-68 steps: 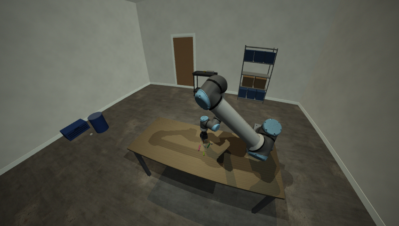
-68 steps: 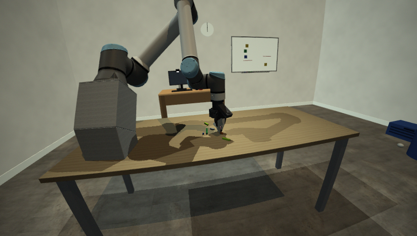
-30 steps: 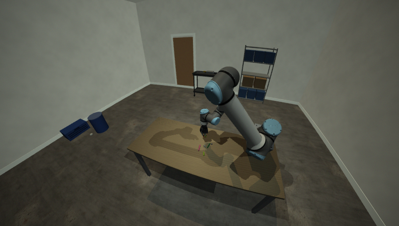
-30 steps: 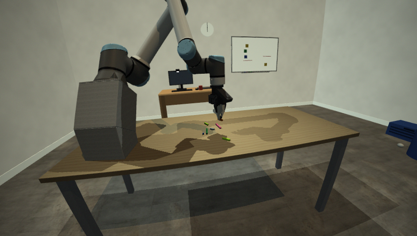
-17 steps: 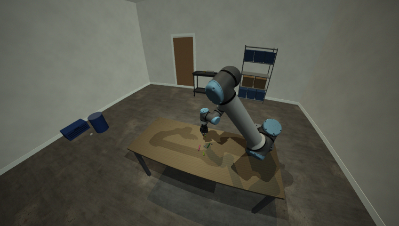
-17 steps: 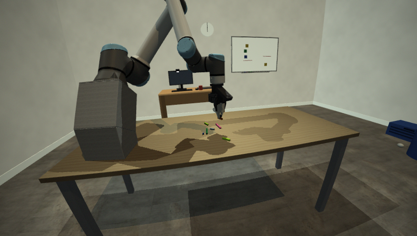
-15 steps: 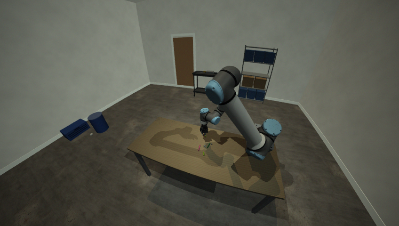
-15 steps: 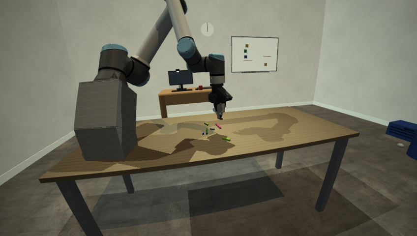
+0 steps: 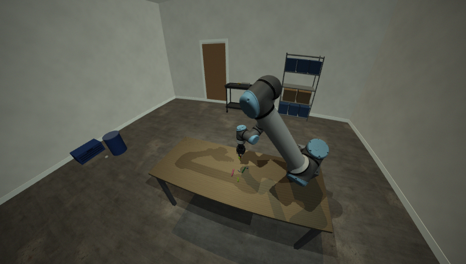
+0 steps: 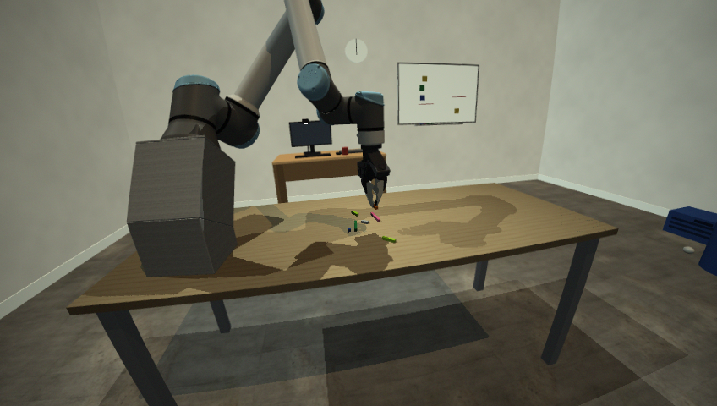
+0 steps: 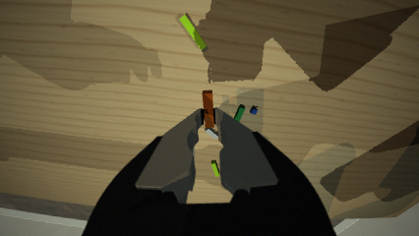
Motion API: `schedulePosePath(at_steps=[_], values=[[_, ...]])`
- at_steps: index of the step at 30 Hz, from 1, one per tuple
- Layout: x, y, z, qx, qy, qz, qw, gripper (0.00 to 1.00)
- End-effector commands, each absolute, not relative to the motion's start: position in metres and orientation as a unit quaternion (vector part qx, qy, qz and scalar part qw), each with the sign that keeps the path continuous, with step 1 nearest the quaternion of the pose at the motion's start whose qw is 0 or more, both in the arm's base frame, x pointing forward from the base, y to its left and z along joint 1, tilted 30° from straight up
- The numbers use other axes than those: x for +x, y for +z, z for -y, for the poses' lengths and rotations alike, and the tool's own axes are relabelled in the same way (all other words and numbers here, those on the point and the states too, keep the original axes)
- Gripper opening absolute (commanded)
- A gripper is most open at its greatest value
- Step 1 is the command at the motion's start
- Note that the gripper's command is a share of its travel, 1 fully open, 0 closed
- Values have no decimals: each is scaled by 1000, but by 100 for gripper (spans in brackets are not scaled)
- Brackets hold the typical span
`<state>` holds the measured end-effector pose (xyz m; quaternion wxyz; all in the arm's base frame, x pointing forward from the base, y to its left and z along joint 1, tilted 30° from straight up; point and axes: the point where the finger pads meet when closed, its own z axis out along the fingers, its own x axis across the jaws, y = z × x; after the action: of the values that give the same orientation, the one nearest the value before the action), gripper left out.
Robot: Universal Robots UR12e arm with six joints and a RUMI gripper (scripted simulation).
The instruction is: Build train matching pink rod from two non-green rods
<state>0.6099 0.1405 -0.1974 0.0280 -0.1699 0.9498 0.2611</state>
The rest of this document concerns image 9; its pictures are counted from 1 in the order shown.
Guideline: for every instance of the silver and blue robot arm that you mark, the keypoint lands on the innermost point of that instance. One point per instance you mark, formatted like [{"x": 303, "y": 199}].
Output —
[{"x": 257, "y": 104}]

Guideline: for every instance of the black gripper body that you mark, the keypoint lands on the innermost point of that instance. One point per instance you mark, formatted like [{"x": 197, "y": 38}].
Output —
[{"x": 240, "y": 151}]

